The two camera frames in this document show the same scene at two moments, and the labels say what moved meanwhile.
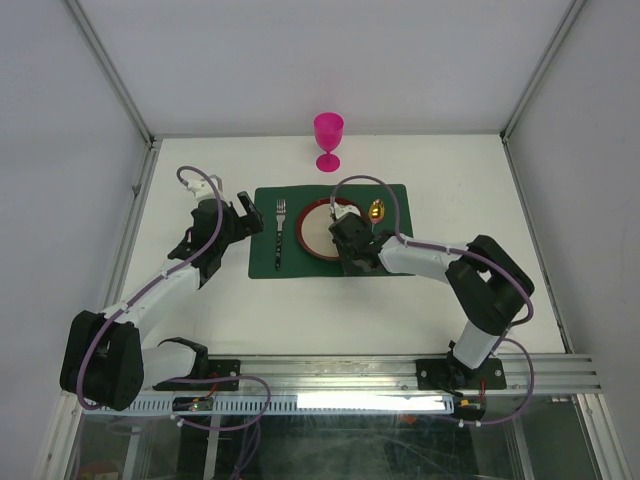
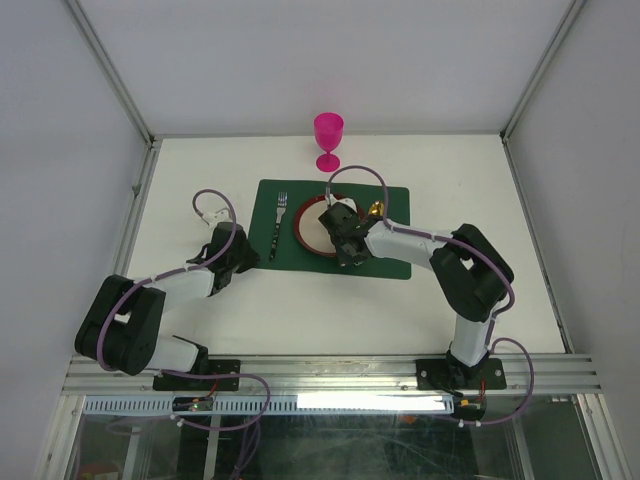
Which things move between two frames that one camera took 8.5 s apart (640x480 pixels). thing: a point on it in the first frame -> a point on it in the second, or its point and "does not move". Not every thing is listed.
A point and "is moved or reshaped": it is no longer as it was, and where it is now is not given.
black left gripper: [248, 224] -> [253, 256]
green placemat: [275, 251] does not move
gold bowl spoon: [376, 211] does not move
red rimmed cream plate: [312, 226] does not move
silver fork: [281, 211] is moved or reshaped
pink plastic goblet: [328, 131] does not move
